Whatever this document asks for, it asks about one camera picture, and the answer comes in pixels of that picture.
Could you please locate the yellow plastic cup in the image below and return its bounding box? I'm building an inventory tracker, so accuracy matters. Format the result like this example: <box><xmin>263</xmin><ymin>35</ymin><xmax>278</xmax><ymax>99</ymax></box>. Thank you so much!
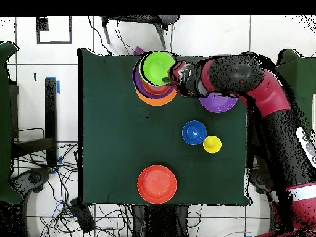
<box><xmin>202</xmin><ymin>135</ymin><xmax>222</xmax><ymax>154</ymax></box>

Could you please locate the small purple object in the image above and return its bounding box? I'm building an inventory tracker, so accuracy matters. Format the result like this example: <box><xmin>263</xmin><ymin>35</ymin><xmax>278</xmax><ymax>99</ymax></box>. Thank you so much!
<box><xmin>132</xmin><ymin>45</ymin><xmax>146</xmax><ymax>56</ymax></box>

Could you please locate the grey chair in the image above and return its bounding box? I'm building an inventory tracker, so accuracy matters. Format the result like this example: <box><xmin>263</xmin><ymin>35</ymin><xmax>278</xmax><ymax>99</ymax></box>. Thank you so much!
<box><xmin>99</xmin><ymin>15</ymin><xmax>180</xmax><ymax>51</ymax></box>

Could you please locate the black stand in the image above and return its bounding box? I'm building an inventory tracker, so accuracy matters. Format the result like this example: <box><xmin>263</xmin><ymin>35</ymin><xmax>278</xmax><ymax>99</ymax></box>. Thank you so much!
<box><xmin>10</xmin><ymin>78</ymin><xmax>59</xmax><ymax>168</ymax></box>
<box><xmin>246</xmin><ymin>106</ymin><xmax>262</xmax><ymax>168</ymax></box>

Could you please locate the tangle of black cables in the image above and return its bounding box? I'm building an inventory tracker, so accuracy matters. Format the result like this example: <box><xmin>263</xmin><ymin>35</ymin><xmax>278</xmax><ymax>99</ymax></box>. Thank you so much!
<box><xmin>14</xmin><ymin>141</ymin><xmax>206</xmax><ymax>237</ymax></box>

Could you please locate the dark green tablecloth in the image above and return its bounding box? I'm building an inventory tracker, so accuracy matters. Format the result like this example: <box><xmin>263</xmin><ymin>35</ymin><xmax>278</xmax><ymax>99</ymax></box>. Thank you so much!
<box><xmin>77</xmin><ymin>48</ymin><xmax>255</xmax><ymax>207</ymax></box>

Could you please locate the blue plastic bowl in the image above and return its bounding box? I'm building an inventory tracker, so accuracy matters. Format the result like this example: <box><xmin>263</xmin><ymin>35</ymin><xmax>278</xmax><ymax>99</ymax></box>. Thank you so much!
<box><xmin>181</xmin><ymin>120</ymin><xmax>207</xmax><ymax>146</ymax></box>

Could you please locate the small red plastic bowl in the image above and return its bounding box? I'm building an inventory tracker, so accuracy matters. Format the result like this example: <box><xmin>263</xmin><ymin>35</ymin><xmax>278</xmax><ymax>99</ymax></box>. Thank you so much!
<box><xmin>141</xmin><ymin>79</ymin><xmax>174</xmax><ymax>96</ymax></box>

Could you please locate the dark grey stand base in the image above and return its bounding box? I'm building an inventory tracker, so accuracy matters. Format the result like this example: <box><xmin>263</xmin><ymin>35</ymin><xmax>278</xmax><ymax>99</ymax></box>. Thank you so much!
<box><xmin>9</xmin><ymin>167</ymin><xmax>53</xmax><ymax>194</ymax></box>
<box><xmin>248</xmin><ymin>168</ymin><xmax>273</xmax><ymax>195</ymax></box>

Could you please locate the black power adapter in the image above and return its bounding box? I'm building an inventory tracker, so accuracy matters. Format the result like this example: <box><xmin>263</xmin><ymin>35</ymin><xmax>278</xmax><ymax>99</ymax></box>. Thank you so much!
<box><xmin>69</xmin><ymin>197</ymin><xmax>96</xmax><ymax>235</ymax></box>

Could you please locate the green-clothed side table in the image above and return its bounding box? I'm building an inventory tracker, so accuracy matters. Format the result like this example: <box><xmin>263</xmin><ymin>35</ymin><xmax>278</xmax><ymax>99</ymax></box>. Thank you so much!
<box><xmin>0</xmin><ymin>41</ymin><xmax>23</xmax><ymax>205</ymax></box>
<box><xmin>268</xmin><ymin>48</ymin><xmax>316</xmax><ymax>139</ymax></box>

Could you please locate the large orange plastic bowl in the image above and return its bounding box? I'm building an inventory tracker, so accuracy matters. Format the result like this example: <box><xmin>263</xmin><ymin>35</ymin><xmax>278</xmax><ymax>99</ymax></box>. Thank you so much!
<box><xmin>134</xmin><ymin>85</ymin><xmax>178</xmax><ymax>107</ymax></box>

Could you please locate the small green plastic bowl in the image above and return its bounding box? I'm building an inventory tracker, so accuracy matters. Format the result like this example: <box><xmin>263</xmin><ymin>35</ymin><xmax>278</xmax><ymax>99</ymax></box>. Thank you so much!
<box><xmin>139</xmin><ymin>51</ymin><xmax>177</xmax><ymax>87</ymax></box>

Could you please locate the large red plastic bowl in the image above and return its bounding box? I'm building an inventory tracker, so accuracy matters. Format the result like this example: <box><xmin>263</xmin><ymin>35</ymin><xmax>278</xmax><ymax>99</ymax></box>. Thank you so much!
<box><xmin>136</xmin><ymin>164</ymin><xmax>178</xmax><ymax>205</ymax></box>

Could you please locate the purple plastic bowl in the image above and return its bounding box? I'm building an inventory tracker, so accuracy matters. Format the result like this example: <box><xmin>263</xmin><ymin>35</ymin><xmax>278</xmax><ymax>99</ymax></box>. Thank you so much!
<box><xmin>132</xmin><ymin>55</ymin><xmax>177</xmax><ymax>100</ymax></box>
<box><xmin>199</xmin><ymin>92</ymin><xmax>239</xmax><ymax>114</ymax></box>

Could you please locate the black cable with plug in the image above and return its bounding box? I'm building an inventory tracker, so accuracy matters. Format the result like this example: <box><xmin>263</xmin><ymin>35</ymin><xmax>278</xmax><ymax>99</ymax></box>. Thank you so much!
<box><xmin>88</xmin><ymin>16</ymin><xmax>114</xmax><ymax>56</ymax></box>

